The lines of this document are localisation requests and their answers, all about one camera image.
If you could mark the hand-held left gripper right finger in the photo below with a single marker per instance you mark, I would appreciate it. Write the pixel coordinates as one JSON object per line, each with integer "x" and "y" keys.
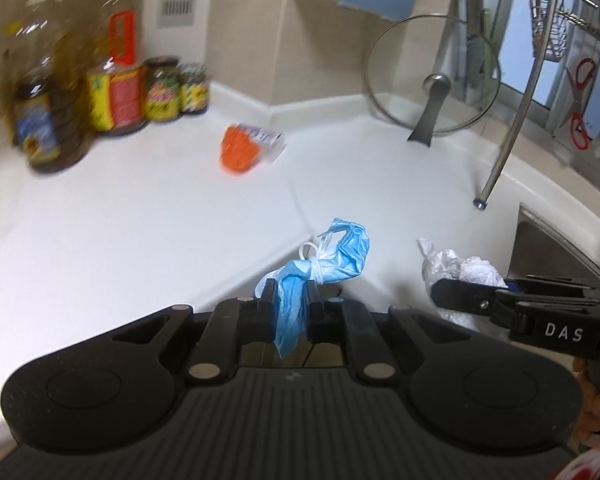
{"x": 314, "y": 310}

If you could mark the orange snack packet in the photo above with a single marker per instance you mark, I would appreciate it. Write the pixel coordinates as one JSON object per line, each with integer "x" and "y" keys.
{"x": 237, "y": 152}

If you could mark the blue face mask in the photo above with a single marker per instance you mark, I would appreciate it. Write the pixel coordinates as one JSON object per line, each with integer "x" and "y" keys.
{"x": 345, "y": 255}

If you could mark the person's right hand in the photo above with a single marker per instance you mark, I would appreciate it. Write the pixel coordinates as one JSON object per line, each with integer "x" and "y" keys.
{"x": 592, "y": 412}

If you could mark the red white printed clothing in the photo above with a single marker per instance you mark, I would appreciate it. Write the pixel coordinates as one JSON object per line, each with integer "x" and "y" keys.
{"x": 590, "y": 467}

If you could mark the glass pot lid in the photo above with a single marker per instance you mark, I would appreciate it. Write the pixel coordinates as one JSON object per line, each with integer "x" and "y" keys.
{"x": 430, "y": 85}

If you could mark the small dark jar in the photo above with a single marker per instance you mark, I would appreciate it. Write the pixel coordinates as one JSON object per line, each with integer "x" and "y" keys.
{"x": 194, "y": 95}

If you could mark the metal rack leg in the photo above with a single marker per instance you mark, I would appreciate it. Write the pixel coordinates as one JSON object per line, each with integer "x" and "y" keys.
{"x": 510, "y": 135}

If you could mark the steel sink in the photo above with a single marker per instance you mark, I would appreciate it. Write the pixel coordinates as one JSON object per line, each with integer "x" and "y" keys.
{"x": 540, "y": 245}

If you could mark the large dark oil bottle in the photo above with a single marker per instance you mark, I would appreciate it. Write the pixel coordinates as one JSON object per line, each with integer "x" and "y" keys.
{"x": 45, "y": 125}

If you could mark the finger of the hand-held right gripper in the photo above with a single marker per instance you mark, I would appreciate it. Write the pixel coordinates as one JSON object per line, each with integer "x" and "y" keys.
{"x": 460, "y": 294}
{"x": 514, "y": 288}

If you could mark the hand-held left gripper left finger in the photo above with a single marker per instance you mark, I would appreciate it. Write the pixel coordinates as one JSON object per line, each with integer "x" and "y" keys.
{"x": 268, "y": 310}

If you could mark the yellow label jar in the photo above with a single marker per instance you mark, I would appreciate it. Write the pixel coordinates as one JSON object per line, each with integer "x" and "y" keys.
{"x": 162, "y": 102}

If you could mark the white plastic bag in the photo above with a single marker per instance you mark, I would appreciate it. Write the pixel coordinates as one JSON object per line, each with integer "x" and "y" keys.
{"x": 455, "y": 270}

